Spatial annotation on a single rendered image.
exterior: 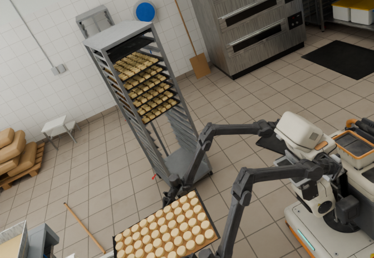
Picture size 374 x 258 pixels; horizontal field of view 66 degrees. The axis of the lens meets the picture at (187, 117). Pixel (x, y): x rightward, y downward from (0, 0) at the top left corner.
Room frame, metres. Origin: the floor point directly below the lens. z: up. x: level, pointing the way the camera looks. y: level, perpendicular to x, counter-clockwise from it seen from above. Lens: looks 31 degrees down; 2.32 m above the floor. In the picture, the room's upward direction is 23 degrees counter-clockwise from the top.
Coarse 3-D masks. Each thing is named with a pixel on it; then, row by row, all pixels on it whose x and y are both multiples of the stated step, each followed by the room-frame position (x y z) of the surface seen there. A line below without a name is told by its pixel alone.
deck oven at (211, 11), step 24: (192, 0) 5.21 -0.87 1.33; (216, 0) 4.35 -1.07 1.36; (240, 0) 4.42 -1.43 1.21; (264, 0) 4.38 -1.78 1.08; (288, 0) 4.49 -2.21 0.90; (216, 24) 4.37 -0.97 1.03; (240, 24) 4.38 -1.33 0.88; (264, 24) 4.45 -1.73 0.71; (288, 24) 4.49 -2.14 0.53; (216, 48) 4.67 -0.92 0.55; (240, 48) 4.37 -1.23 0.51; (264, 48) 4.44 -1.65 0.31; (288, 48) 4.52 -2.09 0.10; (240, 72) 4.43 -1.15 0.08
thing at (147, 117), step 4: (168, 100) 2.54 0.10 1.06; (172, 100) 2.50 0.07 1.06; (164, 104) 2.49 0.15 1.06; (168, 104) 2.45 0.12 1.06; (172, 104) 2.44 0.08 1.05; (156, 108) 2.50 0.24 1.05; (160, 108) 2.44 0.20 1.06; (164, 108) 2.41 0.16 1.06; (168, 108) 2.41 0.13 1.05; (152, 112) 2.44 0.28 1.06; (156, 112) 2.40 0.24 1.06; (160, 112) 2.41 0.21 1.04; (144, 116) 2.41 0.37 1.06; (148, 116) 2.41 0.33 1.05; (152, 116) 2.35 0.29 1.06; (144, 120) 2.34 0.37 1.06; (148, 120) 2.33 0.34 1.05
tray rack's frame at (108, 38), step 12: (120, 24) 2.90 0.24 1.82; (132, 24) 2.67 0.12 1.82; (144, 24) 2.48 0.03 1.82; (96, 36) 2.79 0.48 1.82; (108, 36) 2.59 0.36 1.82; (120, 36) 2.40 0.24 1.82; (132, 36) 2.35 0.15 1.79; (96, 48) 2.37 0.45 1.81; (108, 48) 2.27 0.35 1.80; (108, 84) 2.83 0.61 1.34; (120, 108) 2.83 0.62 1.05; (132, 132) 2.84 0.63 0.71; (156, 132) 2.93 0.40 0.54; (168, 156) 2.92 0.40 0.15; (180, 156) 2.83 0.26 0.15; (192, 156) 2.74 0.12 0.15; (156, 168) 2.79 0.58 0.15; (168, 168) 2.70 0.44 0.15; (180, 168) 2.61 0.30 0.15; (204, 168) 2.45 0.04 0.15; (168, 180) 2.51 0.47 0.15; (180, 192) 2.27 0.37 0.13
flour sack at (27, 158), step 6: (30, 144) 4.64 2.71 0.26; (36, 144) 4.72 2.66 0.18; (24, 150) 4.50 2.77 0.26; (30, 150) 4.43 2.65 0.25; (36, 150) 4.58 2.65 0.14; (24, 156) 4.29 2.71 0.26; (30, 156) 4.25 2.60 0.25; (18, 162) 4.17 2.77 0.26; (24, 162) 4.11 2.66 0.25; (30, 162) 4.11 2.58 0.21; (18, 168) 4.06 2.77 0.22; (24, 168) 4.07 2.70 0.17; (12, 174) 4.03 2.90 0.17
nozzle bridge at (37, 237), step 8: (32, 232) 1.35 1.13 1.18; (40, 232) 1.32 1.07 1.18; (48, 232) 1.35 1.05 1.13; (32, 240) 1.29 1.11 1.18; (40, 240) 1.26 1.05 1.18; (48, 240) 1.34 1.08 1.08; (56, 240) 1.35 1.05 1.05; (32, 248) 1.23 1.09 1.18; (40, 248) 1.20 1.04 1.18; (48, 248) 1.31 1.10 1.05; (32, 256) 1.17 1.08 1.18; (40, 256) 1.14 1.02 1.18; (48, 256) 1.25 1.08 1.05
